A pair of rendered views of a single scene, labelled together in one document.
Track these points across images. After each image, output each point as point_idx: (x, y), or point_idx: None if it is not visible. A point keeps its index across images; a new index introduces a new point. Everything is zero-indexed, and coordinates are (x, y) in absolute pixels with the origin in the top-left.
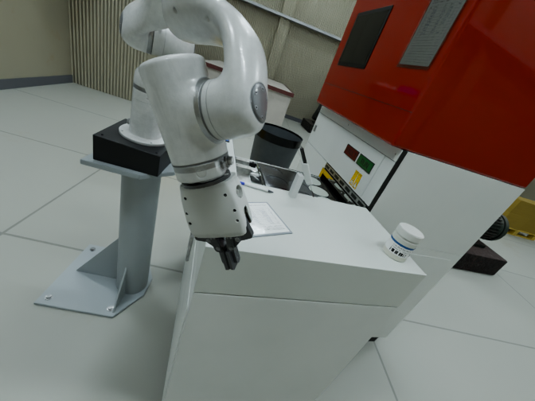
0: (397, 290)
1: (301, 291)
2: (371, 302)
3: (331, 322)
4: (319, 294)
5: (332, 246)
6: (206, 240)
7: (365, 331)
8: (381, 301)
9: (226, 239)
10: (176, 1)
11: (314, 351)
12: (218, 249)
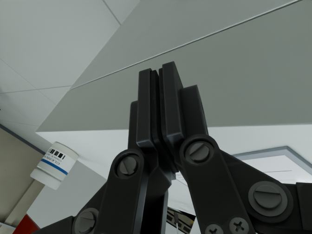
0: (59, 108)
1: (134, 74)
2: (81, 87)
3: (121, 50)
4: (118, 78)
5: (108, 152)
6: (283, 197)
7: (100, 55)
8: (74, 92)
9: (130, 224)
10: None
11: (146, 12)
12: (194, 150)
